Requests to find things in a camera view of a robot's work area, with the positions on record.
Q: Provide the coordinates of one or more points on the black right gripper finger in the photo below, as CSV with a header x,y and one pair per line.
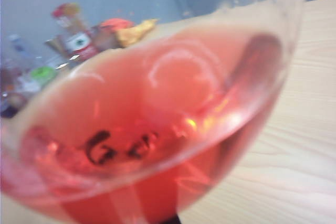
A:
x,y
179,216

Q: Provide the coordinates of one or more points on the clear goblet with red liquid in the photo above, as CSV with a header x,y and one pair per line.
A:
x,y
157,90

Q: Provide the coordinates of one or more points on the yellow brown crumpled bag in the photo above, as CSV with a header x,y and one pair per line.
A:
x,y
134,33

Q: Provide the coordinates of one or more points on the green round lid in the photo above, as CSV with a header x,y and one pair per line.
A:
x,y
42,74

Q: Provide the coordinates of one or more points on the red can with white label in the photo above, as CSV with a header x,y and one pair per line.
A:
x,y
80,44

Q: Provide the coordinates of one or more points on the orange red packet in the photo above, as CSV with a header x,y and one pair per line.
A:
x,y
115,23

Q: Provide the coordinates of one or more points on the clear plastic bottle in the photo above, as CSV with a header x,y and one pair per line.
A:
x,y
19,48

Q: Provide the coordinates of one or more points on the colourful snack package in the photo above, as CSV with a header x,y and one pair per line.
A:
x,y
65,12

